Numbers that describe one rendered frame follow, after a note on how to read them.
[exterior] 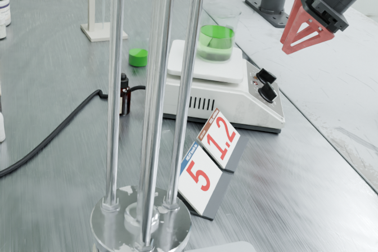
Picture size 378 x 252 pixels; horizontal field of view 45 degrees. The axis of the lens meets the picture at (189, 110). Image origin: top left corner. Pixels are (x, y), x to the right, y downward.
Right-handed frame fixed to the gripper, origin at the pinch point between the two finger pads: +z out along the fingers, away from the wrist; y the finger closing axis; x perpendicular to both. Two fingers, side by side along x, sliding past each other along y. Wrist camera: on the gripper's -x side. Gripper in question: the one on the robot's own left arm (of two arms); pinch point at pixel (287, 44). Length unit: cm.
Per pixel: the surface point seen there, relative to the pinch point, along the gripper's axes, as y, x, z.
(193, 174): 25.5, -5.7, 14.0
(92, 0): -18.8, -30.2, 22.6
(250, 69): -0.3, -1.4, 7.3
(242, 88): 8.5, -3.2, 7.5
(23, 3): -31, -44, 40
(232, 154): 16.8, 0.0, 13.3
